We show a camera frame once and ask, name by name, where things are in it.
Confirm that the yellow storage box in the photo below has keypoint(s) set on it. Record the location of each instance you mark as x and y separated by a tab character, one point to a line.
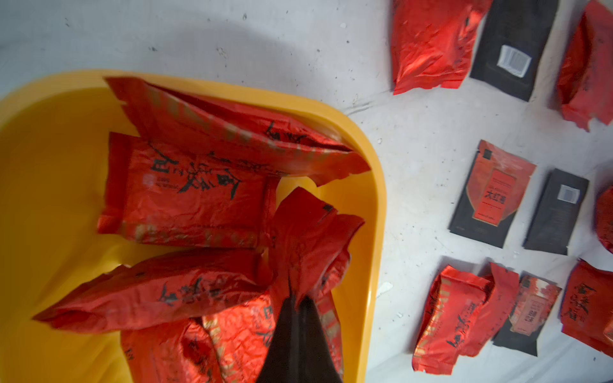
54	156

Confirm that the red foil tea bags pile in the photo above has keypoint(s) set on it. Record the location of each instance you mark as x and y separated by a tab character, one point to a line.
200	177

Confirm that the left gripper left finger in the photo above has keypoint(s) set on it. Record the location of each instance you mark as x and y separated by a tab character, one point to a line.
282	362

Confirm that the red foil tea bag top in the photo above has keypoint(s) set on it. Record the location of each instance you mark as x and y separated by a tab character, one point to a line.
432	42

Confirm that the black red label tea bag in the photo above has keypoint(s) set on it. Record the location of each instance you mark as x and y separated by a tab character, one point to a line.
492	194

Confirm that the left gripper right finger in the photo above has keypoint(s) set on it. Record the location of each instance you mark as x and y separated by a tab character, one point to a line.
315	362

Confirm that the black tea bag barcode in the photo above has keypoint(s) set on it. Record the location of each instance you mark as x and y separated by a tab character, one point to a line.
512	45

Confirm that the red foil tea bag front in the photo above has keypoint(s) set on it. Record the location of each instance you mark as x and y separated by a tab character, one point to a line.
586	310

